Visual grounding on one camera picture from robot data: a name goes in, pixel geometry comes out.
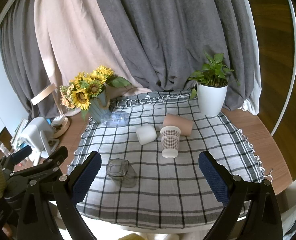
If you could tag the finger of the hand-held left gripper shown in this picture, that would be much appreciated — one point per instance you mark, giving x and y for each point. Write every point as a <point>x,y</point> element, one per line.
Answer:
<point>55,156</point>
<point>22,153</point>

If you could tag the checked grey white cloth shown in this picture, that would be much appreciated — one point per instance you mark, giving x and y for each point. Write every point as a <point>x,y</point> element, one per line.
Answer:
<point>168,197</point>

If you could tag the beige curtain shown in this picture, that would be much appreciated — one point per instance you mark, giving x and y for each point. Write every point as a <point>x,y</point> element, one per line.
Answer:
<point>70,35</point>

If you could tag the blue ribbed vase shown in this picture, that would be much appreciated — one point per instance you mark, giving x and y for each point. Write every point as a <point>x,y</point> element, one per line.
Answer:
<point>99,108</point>

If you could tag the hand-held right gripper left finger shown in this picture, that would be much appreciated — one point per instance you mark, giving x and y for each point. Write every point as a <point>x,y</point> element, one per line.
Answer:
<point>85,177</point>

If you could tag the white curved frame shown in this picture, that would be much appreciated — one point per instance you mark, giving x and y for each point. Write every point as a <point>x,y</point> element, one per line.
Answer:
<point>289,55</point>

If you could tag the white plant pot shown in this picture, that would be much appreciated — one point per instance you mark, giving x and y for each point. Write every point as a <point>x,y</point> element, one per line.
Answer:
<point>211,100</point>

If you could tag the grey curtain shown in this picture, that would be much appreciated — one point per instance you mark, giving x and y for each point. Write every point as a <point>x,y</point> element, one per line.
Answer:
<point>178,35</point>

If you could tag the white desk appliance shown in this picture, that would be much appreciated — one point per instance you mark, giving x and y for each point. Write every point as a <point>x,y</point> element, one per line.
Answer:
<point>36,135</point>

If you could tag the grey translucent cup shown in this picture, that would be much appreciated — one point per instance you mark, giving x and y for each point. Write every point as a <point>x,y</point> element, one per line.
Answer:
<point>120,173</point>

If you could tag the pink cup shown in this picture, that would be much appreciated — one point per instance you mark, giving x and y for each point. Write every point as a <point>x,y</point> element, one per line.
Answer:
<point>179,125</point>

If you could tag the wooden desk lamp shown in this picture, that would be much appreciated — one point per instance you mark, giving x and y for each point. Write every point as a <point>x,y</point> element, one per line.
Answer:
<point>60,127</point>

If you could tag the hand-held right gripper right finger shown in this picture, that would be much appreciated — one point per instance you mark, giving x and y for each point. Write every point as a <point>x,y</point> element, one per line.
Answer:
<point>213,180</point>

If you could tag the white sheer curtain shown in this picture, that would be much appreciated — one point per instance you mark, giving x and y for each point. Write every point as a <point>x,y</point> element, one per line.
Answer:
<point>253,97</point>

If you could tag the green leafy plant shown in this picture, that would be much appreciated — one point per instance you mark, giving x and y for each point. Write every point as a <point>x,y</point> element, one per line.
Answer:
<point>213,72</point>

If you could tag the clear plastic bottle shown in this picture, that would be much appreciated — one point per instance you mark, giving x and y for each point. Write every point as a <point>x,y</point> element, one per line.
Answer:
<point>114,119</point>

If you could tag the checked paper cup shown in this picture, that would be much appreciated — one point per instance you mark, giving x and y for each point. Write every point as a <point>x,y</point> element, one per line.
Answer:
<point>170,143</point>

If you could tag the white cup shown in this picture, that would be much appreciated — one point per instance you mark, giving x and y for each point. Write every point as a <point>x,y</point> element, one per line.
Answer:
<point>146,135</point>

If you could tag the sunflower bouquet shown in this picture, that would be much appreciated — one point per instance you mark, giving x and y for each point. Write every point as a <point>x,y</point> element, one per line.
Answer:
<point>84,92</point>

